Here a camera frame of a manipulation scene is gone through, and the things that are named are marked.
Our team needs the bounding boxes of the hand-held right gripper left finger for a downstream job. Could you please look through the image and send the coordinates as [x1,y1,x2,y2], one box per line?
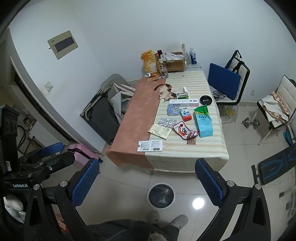
[23,158,100,241]

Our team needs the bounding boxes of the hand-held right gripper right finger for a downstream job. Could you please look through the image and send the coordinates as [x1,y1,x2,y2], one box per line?
[195,158,271,241]

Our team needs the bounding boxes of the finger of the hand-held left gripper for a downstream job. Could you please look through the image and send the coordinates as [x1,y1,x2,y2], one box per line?
[46,152,76,173]
[18,142,65,163]

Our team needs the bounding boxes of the white round trash bin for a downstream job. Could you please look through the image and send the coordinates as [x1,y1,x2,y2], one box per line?
[147,183,176,209]

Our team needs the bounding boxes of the red and white snack wrapper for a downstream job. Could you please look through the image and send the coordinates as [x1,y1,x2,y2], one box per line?
[172,122,200,140]

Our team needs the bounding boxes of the blue and green snack bag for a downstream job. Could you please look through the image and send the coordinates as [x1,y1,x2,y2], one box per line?
[194,105,213,138]

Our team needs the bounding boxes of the white printed packet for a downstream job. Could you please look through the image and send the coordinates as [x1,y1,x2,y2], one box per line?
[137,140,163,152]

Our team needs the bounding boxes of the pink suitcase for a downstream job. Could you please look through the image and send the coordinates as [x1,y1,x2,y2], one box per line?
[66,143,102,168]

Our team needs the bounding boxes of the table with striped cloth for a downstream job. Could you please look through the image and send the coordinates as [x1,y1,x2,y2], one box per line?
[144,71,229,172]

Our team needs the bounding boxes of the grey slipper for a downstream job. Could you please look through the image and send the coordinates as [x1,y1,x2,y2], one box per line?
[170,215,188,229]
[147,210,160,224]

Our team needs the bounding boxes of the red printed packet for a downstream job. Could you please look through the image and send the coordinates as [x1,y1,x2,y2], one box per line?
[55,213,68,233]

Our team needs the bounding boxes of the folded grey lounge chair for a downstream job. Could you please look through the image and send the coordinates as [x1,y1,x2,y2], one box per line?
[80,74,137,145]

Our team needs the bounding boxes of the person's legs in dark pants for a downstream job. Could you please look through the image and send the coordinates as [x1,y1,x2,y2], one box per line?
[85,220,181,241]

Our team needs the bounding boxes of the black and blue workout bench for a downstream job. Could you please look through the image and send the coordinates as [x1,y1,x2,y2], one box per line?
[252,145,296,186]

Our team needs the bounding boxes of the yellow paper leaflet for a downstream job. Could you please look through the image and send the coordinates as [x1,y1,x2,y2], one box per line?
[148,123,173,140]

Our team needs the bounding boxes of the clear plastic bag yellow face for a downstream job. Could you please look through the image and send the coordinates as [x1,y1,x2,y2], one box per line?
[218,105,238,125]

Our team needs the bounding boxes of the small red and blue carton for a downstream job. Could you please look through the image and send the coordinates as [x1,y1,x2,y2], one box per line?
[180,108,193,121]

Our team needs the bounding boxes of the silver dumbbell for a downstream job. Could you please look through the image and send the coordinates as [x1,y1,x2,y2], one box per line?
[241,117,261,130]

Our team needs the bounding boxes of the silver blister pack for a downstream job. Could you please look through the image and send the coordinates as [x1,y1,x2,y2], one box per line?
[158,118,176,128]

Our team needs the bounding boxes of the light blue printed box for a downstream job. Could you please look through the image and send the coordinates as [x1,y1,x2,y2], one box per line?
[167,104,181,116]

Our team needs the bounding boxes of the orange brown table cloth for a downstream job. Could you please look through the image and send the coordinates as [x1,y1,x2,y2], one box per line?
[105,76,173,171]

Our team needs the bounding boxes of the long white toothpaste box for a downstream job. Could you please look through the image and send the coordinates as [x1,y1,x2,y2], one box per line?
[169,99,199,106]

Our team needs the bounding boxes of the blue plastic item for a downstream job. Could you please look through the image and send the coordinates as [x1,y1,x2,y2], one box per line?
[283,131,294,146]

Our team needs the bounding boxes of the green and white medicine box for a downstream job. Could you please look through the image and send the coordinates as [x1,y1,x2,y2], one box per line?
[176,87,190,100]

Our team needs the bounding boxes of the beige patterned cloth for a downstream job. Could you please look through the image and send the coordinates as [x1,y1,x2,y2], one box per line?
[262,91,291,122]

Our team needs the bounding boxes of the blue cushion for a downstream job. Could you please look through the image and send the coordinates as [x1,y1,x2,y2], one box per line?
[207,63,241,100]

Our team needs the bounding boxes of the chair with blue cushion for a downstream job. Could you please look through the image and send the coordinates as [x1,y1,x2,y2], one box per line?
[208,50,250,121]

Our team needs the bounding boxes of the small clear bottle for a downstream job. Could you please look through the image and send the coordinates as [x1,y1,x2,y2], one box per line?
[159,55,169,79]

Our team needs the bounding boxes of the cardboard box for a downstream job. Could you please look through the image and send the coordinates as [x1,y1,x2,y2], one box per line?
[163,52,186,73]

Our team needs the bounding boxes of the plastic bottle with blue label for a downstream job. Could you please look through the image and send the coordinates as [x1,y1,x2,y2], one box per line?
[189,47,198,66]

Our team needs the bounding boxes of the orange snack bag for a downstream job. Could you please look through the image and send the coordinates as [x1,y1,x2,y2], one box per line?
[142,51,158,74]

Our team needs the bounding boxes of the clear glass bottle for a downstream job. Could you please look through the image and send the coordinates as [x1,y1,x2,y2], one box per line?
[181,44,190,66]

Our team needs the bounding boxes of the beige wall panel box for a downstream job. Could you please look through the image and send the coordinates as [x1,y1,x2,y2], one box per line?
[47,30,79,60]

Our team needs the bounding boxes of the white chair with black frame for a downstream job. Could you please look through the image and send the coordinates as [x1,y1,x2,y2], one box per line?
[257,75,296,146]

